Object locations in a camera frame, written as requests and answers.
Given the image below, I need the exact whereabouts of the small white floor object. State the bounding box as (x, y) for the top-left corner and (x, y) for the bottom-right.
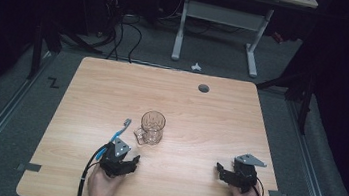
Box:
(190, 61), (203, 73)

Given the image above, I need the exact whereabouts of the black metal stand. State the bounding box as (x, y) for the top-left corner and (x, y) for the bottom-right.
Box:
(26, 14), (107, 90)
(249, 62), (319, 137)

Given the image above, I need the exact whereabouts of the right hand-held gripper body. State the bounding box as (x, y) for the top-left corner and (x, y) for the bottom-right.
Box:
(229, 152), (269, 196)

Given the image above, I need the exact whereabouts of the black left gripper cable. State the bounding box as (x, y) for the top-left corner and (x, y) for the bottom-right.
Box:
(76, 140), (110, 196)

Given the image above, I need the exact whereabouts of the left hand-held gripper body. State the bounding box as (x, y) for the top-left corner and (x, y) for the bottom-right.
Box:
(96, 135), (133, 181)

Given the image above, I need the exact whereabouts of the small red object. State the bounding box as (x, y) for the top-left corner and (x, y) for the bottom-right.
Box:
(271, 31), (286, 45)

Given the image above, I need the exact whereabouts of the blue toothbrush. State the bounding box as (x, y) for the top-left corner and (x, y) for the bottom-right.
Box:
(95, 114), (134, 165)

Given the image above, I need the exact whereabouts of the grey table grommet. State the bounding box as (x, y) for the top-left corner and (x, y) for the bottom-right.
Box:
(196, 83), (211, 94)

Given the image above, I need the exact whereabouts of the clear glass mug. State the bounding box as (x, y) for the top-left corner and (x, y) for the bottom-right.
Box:
(131, 107), (168, 149)

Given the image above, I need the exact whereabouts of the white-legged wooden desk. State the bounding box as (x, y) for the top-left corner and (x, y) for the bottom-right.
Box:
(165, 0), (319, 85)

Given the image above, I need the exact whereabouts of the black floor cable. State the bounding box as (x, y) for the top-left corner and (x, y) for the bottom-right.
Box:
(105, 16), (127, 62)
(125, 21), (145, 66)

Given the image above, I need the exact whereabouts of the person's left hand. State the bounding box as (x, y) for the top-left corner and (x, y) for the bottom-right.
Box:
(85, 162), (128, 196)

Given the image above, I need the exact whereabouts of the grey tape strip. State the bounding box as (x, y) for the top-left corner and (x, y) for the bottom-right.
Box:
(266, 188), (290, 196)
(15, 160), (43, 175)

